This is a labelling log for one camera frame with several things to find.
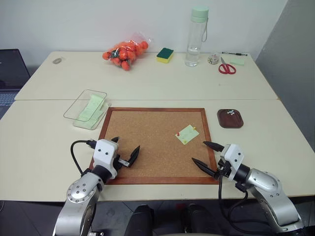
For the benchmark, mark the plastic bag of oranges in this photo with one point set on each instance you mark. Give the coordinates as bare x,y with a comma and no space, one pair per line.
125,52

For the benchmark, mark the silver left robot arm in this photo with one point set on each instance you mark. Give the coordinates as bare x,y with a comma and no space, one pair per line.
78,191

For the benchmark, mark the green paper note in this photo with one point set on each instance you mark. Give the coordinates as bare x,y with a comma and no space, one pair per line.
92,107
94,123

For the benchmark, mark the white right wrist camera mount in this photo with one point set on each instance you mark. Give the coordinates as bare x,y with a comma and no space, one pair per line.
233,154

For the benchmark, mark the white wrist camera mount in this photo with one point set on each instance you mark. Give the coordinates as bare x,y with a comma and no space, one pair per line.
104,150
233,154

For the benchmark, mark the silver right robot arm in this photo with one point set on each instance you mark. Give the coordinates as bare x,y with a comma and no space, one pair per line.
268,182

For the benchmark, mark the dark rounded shape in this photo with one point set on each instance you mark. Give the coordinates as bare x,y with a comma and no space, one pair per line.
199,221
140,221

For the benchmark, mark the green pinned sticky note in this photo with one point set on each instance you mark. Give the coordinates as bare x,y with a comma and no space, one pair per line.
188,135

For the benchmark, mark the black pen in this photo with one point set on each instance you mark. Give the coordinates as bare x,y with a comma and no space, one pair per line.
233,53

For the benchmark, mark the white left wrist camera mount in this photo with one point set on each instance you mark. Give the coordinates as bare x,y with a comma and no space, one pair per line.
104,150

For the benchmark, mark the wood-framed cork board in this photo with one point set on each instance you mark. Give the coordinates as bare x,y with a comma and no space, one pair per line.
152,137

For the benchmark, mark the green and yellow sponge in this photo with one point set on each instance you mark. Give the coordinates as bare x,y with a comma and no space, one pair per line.
165,54

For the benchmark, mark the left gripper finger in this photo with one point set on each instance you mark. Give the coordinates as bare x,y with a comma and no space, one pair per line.
134,155
116,139

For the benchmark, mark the dark laptop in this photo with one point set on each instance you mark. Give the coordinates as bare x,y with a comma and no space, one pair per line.
11,71

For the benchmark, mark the clear plastic tray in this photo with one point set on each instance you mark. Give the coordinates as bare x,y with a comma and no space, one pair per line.
72,111

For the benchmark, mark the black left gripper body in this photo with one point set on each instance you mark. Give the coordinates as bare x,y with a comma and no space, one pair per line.
123,162

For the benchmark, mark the brown wooden dish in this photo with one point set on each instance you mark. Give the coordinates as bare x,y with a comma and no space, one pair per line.
231,121

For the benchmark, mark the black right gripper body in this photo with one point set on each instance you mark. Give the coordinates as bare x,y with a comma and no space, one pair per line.
224,170

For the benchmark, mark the green sticky note pad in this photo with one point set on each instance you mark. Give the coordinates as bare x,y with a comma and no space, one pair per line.
238,62

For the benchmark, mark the small clear glass jar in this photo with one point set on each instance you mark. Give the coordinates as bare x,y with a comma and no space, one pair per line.
213,59

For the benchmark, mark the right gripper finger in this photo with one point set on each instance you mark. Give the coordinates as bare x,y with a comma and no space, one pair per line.
213,146
203,166

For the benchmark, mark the clear bottle with green cap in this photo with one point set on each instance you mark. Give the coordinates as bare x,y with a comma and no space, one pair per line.
194,41

